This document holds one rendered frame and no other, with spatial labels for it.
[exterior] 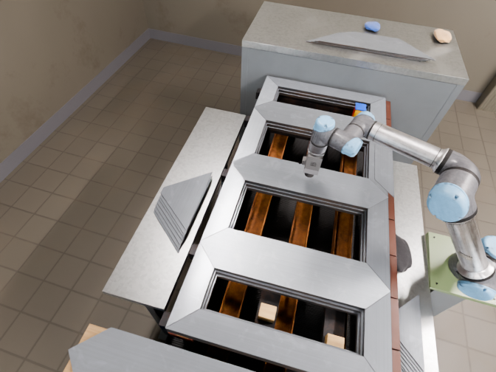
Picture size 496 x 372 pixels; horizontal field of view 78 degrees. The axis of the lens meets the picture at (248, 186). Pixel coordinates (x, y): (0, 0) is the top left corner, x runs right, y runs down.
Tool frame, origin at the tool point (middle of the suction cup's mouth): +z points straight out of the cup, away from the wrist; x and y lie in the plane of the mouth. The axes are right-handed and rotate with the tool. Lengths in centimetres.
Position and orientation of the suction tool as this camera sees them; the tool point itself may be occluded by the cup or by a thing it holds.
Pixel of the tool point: (308, 173)
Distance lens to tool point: 145.0
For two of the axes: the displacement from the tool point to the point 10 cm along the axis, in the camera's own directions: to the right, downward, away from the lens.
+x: 9.7, 2.1, -1.2
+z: -0.4, 6.2, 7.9
